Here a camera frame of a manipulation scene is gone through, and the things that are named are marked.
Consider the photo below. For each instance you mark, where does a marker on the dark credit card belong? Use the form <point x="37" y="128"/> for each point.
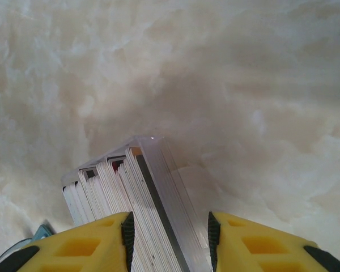
<point x="89" y="173"/>

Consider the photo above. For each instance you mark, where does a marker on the teal leather card holder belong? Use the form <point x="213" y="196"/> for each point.
<point x="41" y="233"/>

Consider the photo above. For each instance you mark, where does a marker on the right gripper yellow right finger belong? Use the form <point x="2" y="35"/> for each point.
<point x="258" y="249"/>

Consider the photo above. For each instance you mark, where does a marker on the gold credit card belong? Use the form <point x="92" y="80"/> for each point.
<point x="136" y="151"/>

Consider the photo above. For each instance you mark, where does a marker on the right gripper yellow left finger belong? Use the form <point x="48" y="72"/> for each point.
<point x="73" y="249"/>

